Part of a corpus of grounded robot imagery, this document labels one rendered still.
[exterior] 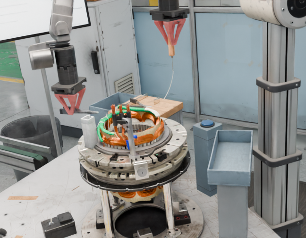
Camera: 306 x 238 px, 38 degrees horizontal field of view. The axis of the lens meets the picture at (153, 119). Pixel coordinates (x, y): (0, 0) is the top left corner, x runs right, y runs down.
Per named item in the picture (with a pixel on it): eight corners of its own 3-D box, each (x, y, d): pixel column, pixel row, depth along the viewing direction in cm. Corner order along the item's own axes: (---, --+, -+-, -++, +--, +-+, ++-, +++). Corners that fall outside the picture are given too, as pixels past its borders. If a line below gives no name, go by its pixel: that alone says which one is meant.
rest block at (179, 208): (173, 216, 138) (172, 202, 136) (170, 206, 143) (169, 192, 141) (187, 214, 138) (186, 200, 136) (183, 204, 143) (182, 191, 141)
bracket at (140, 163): (134, 176, 117) (132, 159, 115) (148, 174, 118) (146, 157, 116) (135, 180, 116) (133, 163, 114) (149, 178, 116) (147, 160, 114)
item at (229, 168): (250, 261, 122) (250, 171, 111) (211, 258, 125) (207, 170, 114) (253, 209, 144) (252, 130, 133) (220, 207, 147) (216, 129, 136)
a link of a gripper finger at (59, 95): (57, 116, 131) (52, 87, 128) (69, 107, 137) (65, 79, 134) (77, 118, 129) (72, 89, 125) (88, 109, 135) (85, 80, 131)
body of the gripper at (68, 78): (50, 93, 127) (46, 68, 124) (69, 81, 136) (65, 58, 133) (70, 94, 125) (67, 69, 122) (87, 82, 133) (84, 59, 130)
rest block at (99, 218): (111, 211, 143) (109, 198, 141) (111, 221, 138) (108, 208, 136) (97, 213, 143) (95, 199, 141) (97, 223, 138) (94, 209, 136)
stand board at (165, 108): (108, 117, 159) (107, 111, 159) (141, 100, 173) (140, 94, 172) (151, 127, 148) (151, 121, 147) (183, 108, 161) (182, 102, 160)
